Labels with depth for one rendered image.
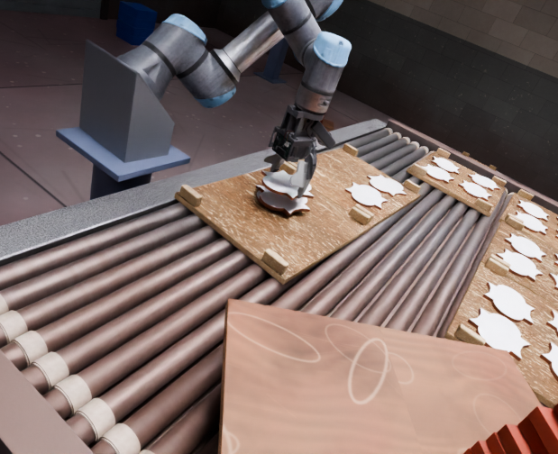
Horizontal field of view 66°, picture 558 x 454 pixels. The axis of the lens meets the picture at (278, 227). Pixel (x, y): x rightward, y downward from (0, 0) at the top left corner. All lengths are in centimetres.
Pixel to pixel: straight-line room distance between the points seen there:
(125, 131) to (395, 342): 86
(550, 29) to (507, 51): 46
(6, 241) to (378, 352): 66
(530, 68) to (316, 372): 582
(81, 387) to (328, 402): 33
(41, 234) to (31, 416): 39
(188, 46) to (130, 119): 26
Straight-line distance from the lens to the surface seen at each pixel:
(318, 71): 93
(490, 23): 631
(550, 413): 57
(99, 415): 65
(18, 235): 91
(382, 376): 66
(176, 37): 128
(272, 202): 108
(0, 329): 75
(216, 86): 132
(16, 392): 64
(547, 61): 623
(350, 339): 68
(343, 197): 131
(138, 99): 120
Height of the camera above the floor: 148
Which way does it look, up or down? 32 degrees down
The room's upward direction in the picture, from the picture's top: 21 degrees clockwise
